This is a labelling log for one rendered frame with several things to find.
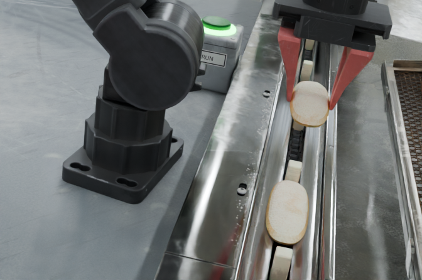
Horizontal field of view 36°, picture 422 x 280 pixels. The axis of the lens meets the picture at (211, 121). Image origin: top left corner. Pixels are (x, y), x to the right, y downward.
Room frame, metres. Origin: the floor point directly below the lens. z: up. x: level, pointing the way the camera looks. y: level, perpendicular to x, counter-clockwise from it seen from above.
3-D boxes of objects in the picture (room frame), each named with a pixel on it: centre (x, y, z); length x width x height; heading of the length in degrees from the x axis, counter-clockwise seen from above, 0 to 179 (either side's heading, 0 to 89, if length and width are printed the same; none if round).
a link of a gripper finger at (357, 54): (0.57, -0.10, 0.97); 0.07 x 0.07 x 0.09; 84
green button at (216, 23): (0.83, 0.01, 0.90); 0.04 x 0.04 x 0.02
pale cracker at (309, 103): (0.57, -0.09, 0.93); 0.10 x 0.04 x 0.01; 174
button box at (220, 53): (0.83, 0.01, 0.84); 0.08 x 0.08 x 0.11; 84
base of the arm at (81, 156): (0.58, 0.08, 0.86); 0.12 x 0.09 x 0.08; 164
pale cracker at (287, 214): (0.49, -0.08, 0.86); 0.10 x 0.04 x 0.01; 174
